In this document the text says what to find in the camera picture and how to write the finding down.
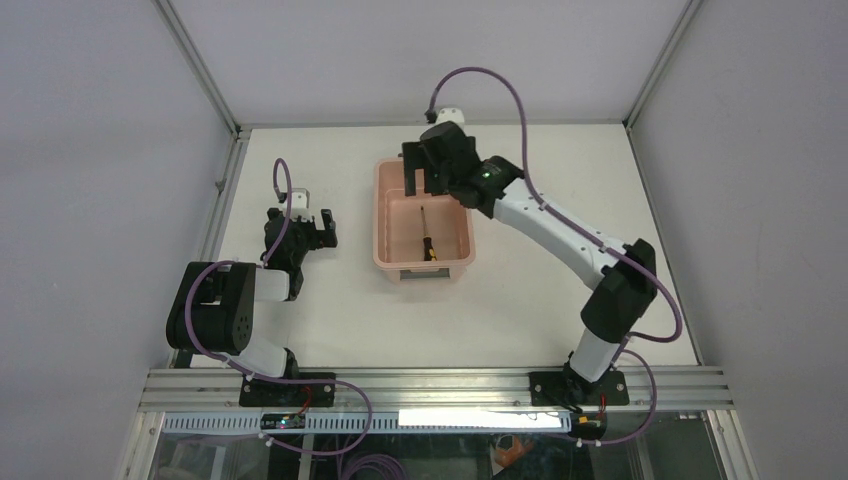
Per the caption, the orange object under table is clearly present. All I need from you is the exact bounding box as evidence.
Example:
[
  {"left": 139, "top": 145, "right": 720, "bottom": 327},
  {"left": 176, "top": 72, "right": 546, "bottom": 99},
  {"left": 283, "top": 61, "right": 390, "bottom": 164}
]
[{"left": 491, "top": 434, "right": 535, "bottom": 469}]

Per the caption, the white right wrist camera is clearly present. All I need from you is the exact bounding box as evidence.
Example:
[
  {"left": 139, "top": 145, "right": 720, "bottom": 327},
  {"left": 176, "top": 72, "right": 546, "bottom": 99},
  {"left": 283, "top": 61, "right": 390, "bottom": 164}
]
[{"left": 434, "top": 106, "right": 465, "bottom": 130}]

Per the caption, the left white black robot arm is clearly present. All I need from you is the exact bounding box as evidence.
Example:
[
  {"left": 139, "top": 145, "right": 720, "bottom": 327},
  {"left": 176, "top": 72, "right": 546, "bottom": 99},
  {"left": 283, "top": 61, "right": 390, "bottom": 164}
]
[{"left": 165, "top": 208, "right": 338, "bottom": 406}]

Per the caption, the aluminium mounting rail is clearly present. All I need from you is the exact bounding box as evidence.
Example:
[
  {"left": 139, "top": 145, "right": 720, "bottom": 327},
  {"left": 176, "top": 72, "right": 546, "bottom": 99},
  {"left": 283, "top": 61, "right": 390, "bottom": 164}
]
[{"left": 138, "top": 366, "right": 735, "bottom": 413}]

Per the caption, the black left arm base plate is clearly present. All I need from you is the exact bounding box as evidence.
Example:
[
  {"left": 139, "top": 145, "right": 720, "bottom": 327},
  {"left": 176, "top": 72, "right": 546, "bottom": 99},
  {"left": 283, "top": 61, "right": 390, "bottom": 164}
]
[{"left": 238, "top": 371, "right": 336, "bottom": 409}]

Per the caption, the pink plastic bin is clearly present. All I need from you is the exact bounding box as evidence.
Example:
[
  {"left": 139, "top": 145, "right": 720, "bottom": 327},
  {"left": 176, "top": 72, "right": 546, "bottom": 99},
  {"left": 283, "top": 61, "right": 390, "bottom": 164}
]
[{"left": 372, "top": 157, "right": 476, "bottom": 283}]

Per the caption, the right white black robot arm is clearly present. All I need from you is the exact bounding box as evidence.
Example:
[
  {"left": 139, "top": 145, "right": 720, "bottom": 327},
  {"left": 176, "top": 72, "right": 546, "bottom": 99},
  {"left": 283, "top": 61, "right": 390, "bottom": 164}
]
[{"left": 401, "top": 121, "right": 657, "bottom": 405}]

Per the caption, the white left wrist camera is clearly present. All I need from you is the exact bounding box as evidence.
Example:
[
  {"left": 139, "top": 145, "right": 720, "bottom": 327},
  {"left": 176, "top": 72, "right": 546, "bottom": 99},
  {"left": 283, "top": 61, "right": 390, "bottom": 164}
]
[{"left": 285, "top": 188, "right": 314, "bottom": 222}]

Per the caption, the grey slotted cable duct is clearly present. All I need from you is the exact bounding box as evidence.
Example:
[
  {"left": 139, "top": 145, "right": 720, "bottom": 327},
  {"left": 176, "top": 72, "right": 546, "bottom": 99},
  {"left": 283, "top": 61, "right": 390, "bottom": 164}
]
[{"left": 162, "top": 408, "right": 571, "bottom": 436}]

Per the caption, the yellow black screwdriver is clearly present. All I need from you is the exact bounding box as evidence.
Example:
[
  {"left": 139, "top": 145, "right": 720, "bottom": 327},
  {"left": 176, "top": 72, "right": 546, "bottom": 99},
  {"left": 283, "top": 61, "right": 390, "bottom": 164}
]
[{"left": 419, "top": 206, "right": 437, "bottom": 262}]

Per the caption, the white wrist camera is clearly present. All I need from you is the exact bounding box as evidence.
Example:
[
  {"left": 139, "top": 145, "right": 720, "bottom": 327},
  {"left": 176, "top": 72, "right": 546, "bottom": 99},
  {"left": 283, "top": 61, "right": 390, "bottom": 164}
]
[
  {"left": 285, "top": 188, "right": 314, "bottom": 222},
  {"left": 434, "top": 106, "right": 465, "bottom": 130}
]

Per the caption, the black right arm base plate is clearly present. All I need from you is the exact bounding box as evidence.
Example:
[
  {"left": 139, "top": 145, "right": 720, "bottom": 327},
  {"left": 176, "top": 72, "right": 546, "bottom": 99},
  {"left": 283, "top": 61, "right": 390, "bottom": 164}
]
[{"left": 528, "top": 370, "right": 630, "bottom": 408}]

